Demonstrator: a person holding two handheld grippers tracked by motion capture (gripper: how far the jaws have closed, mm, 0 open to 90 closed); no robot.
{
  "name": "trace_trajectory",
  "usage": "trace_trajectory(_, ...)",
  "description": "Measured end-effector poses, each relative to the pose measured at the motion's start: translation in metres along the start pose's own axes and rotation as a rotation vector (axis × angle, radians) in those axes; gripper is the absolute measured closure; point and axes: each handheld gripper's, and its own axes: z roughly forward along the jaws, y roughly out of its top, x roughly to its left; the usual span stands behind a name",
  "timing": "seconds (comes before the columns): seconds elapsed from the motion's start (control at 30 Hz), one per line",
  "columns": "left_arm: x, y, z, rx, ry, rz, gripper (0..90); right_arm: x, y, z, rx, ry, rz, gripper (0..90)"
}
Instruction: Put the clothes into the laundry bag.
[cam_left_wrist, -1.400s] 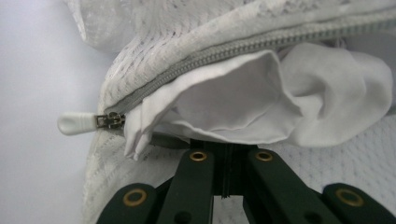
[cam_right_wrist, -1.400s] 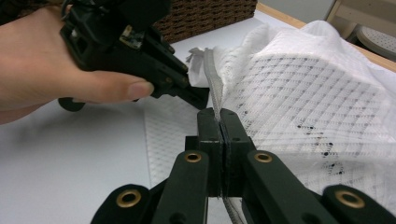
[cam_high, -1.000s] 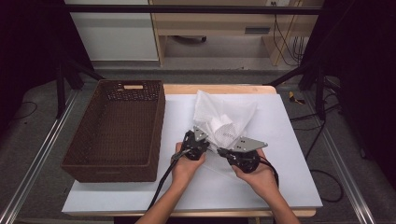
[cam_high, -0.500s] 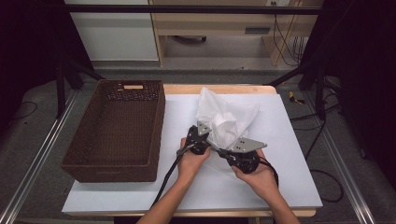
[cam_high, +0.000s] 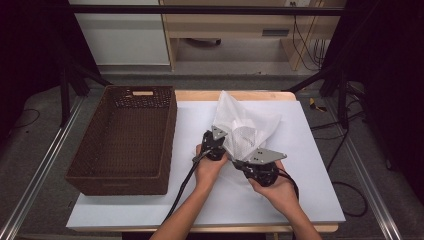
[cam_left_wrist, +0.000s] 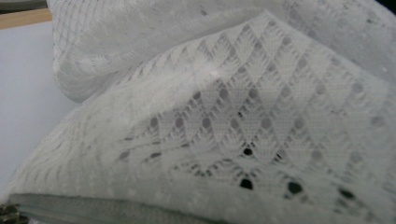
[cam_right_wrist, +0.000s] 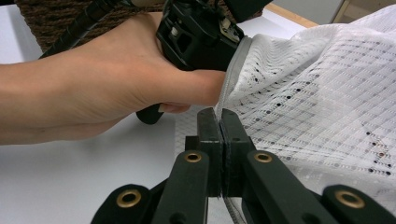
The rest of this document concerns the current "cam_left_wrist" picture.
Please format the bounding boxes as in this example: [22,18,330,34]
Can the wooden table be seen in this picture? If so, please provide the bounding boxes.
[0,7,53,31]

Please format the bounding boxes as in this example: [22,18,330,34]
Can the white mesh laundry bag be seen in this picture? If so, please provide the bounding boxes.
[0,0,396,224]

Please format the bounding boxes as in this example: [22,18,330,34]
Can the white foam board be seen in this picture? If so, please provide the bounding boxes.
[0,20,80,202]

